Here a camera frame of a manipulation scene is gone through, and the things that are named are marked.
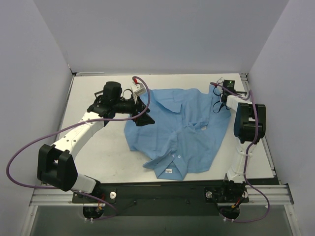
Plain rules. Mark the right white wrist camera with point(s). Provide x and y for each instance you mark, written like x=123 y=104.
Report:
x=220 y=81

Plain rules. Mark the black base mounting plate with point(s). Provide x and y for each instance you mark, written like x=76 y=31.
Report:
x=163 y=208

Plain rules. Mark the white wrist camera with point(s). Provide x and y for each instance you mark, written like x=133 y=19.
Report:
x=220 y=81
x=137 y=89

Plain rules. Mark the left black rectangular frame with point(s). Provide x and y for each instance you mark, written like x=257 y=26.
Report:
x=99 y=94

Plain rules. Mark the blue button-up shirt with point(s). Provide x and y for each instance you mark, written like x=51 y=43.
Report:
x=187 y=134

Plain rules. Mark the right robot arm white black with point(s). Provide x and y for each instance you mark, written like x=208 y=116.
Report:
x=249 y=128

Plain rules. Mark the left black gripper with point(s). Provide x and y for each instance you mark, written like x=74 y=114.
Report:
x=139 y=112

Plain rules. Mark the aluminium front rail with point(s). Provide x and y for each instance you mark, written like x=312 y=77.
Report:
x=273 y=194

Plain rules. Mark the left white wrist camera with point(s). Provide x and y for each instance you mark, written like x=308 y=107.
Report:
x=137 y=89

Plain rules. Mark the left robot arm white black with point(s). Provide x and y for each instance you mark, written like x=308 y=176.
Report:
x=56 y=162

